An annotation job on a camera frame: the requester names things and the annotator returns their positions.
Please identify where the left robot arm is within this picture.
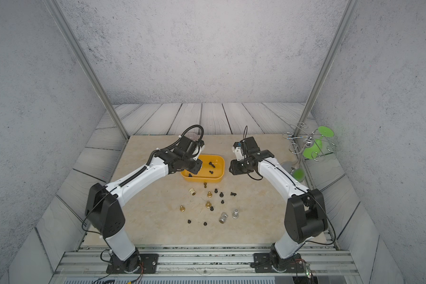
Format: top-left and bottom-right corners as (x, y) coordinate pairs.
(85, 124), (205, 274)

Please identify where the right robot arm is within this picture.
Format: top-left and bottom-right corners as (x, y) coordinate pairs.
(229, 137), (329, 272)

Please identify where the yellow plastic storage box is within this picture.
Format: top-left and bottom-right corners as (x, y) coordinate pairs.
(181, 155), (226, 183)

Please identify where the silver rook chess piece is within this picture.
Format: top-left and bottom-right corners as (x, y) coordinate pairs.
(219, 212), (228, 224)

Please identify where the metal cup tree stand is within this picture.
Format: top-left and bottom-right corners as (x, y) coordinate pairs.
(282, 123), (337, 182)

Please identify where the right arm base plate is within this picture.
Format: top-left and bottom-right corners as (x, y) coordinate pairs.
(250, 252), (305, 273)

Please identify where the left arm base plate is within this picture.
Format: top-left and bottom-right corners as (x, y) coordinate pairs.
(106, 252), (159, 274)

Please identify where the right aluminium frame post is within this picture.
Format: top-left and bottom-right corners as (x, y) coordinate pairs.
(294, 0), (359, 135)

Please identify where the aluminium frame post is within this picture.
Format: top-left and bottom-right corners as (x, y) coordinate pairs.
(43, 0), (130, 142)
(294, 0), (359, 135)

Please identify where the left aluminium frame post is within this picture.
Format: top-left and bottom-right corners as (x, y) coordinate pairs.
(43, 0), (130, 142)

